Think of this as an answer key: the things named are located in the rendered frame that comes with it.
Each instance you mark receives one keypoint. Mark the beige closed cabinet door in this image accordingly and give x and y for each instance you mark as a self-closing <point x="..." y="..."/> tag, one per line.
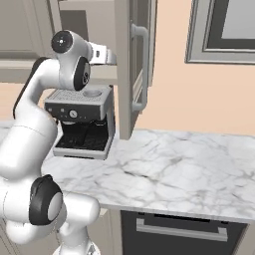
<point x="25" y="28"/>

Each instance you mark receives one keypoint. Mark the grey framed window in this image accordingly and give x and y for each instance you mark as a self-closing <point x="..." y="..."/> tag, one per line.
<point x="221" y="31"/>

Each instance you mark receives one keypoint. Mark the beige lower cabinet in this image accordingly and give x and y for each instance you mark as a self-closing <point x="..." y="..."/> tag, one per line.
<point x="103" y="232"/>

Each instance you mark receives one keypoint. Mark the black dishwasher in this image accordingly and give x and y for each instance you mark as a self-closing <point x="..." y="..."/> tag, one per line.
<point x="176" y="234"/>

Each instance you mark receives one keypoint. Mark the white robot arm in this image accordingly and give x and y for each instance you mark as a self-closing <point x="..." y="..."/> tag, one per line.
<point x="30" y="139"/>

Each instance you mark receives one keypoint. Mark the silver espresso machine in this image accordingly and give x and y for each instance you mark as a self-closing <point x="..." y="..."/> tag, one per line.
<point x="83" y="116"/>

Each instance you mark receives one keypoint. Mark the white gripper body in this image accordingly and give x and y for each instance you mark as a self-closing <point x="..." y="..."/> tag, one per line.
<point x="110" y="57"/>

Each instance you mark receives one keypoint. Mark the beige open cabinet door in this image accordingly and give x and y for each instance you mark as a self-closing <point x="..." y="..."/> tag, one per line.
<point x="125" y="66"/>

